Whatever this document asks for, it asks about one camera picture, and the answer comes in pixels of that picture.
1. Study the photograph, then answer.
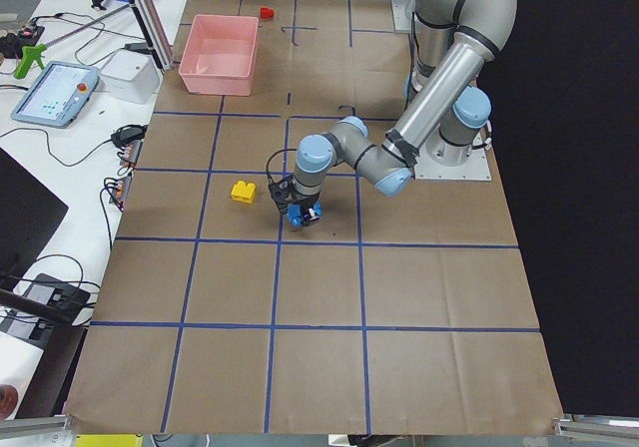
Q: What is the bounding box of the aluminium frame post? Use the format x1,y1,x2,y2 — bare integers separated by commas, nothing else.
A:
128,0,174,72

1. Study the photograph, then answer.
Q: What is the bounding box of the red block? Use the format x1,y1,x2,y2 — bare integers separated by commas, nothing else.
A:
260,7,275,20

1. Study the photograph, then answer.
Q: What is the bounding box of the pink plastic box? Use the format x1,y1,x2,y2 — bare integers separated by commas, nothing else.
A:
179,14,259,97

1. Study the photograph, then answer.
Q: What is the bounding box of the teach pendant tablet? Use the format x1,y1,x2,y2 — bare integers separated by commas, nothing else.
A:
10,62,100,128

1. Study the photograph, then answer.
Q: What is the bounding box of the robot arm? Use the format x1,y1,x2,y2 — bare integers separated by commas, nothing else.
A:
404,0,434,105
269,0,517,226

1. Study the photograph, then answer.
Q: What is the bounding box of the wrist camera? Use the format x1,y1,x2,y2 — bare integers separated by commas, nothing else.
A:
268,175,295,215

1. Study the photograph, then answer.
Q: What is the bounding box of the black monitor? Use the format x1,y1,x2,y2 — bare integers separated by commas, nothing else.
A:
1,150,68,277

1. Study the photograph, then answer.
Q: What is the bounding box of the yellow two-stud block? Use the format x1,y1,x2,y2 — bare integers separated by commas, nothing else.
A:
231,180,257,205

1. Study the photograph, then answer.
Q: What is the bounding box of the blue three-stud block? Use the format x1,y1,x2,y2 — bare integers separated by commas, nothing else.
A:
287,208,307,227

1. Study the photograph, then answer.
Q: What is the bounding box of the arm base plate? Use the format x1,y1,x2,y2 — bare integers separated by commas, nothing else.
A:
390,0,414,33
413,121,492,182

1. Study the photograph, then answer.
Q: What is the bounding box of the white square box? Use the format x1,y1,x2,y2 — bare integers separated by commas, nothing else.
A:
101,49,160,104

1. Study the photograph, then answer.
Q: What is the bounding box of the green handled reacher grabber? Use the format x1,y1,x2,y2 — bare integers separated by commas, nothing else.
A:
13,5,129,80

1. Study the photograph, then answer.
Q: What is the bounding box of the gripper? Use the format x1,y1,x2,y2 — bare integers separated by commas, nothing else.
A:
289,191,322,225

